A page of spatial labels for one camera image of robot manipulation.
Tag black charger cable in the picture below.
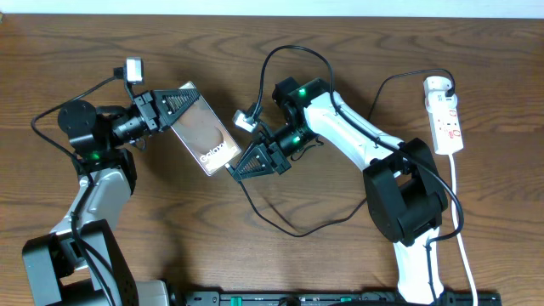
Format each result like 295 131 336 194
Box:
224 67 457 238

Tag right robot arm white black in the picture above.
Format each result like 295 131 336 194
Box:
229 77 447 304

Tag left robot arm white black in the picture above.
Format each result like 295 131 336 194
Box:
22 88 201 305

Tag white charger plug adapter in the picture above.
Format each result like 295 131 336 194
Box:
423 76 452 95

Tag white power strip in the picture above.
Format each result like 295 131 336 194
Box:
424 91 463 156

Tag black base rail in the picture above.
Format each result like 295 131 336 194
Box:
169 290 502 306

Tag white power strip cord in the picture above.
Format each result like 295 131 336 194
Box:
448 153 479 306

